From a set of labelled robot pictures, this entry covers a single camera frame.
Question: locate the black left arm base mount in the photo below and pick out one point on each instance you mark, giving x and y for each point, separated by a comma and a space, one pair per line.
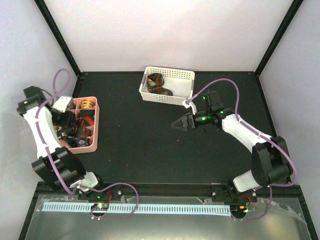
103, 196

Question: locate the orange navy striped tie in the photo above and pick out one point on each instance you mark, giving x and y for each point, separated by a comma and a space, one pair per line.
86, 121

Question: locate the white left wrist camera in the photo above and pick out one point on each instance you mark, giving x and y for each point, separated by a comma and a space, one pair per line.
63, 103

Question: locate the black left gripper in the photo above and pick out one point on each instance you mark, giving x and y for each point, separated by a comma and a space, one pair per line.
66, 122

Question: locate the orange patterned rolled tie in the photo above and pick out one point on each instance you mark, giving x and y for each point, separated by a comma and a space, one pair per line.
87, 104

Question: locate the light blue slotted cable duct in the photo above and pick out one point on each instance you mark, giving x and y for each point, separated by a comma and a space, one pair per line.
127, 208

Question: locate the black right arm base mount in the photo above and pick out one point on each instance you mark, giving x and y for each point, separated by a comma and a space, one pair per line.
229, 194

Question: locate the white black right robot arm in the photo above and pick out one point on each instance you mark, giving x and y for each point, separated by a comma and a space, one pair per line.
269, 155

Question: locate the white perforated plastic basket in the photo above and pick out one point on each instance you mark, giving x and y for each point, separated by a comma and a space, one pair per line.
180, 82

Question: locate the pink divided organizer tray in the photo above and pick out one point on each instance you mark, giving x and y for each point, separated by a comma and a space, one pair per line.
86, 132

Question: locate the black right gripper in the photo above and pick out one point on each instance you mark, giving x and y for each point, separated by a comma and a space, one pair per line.
186, 122

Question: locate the dark geometric rolled tie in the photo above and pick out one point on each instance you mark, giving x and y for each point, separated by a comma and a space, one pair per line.
74, 142

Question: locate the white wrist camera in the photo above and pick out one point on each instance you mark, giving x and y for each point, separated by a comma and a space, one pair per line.
188, 104
63, 103

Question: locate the brown patterned tie in basket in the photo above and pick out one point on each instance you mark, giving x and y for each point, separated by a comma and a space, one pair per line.
155, 83

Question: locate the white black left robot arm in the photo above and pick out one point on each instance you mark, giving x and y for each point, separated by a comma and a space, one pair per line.
55, 164

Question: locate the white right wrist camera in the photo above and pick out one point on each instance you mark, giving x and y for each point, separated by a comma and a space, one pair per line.
188, 104

